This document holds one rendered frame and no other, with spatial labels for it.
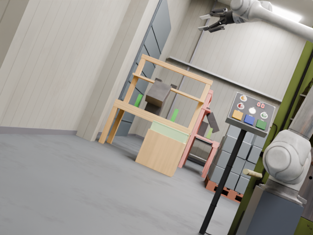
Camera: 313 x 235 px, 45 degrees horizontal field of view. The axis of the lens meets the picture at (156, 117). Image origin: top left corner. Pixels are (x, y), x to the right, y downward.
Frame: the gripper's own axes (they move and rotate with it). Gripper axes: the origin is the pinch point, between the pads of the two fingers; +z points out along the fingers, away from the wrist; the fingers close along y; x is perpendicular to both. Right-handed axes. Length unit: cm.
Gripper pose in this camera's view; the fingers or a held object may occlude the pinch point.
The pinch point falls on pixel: (203, 22)
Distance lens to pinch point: 238.2
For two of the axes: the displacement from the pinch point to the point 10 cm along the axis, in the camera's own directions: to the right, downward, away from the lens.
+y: -1.7, 9.5, -2.7
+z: -8.0, 0.3, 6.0
